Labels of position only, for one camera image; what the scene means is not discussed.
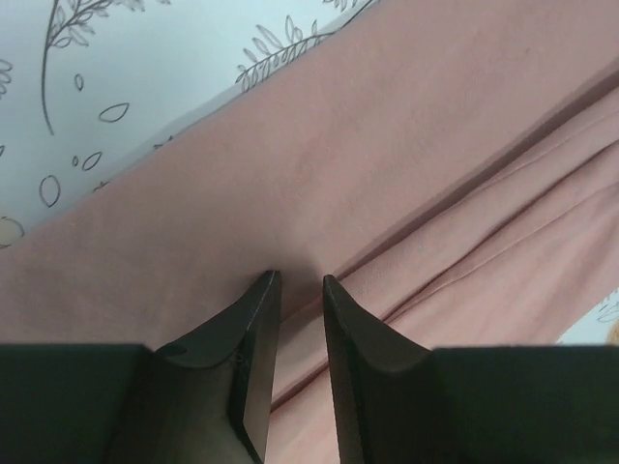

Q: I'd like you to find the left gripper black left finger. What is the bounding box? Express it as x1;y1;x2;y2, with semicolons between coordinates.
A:
108;271;281;463

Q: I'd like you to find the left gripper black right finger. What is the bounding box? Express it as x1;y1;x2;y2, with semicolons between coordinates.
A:
322;275;457;463

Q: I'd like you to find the floral table mat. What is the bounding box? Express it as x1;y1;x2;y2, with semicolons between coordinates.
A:
1;1;618;344

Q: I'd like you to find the pink t-shirt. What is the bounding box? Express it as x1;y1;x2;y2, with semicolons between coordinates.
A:
1;1;618;463

